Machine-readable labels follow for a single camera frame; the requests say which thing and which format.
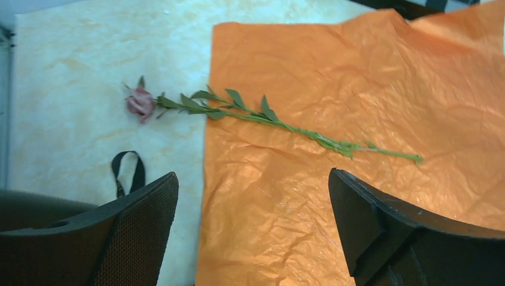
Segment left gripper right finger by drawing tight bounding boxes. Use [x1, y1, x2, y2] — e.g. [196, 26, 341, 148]
[328, 169, 504, 286]

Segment black cylindrical vase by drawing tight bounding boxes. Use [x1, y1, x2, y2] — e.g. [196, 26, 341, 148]
[1, 189, 97, 232]

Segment orange wrapping paper sheet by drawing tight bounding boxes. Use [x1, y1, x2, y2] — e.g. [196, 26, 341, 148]
[196, 1, 504, 285]

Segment mauve bud flower stem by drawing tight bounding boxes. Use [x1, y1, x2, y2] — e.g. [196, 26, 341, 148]
[122, 76, 423, 164]

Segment black white chessboard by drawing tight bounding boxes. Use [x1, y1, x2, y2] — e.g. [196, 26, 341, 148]
[351, 0, 481, 20]

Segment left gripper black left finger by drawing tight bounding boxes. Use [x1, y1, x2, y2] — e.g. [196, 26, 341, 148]
[1, 172, 179, 285]

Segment black ribbon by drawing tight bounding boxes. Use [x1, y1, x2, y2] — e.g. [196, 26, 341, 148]
[110, 150, 146, 198]

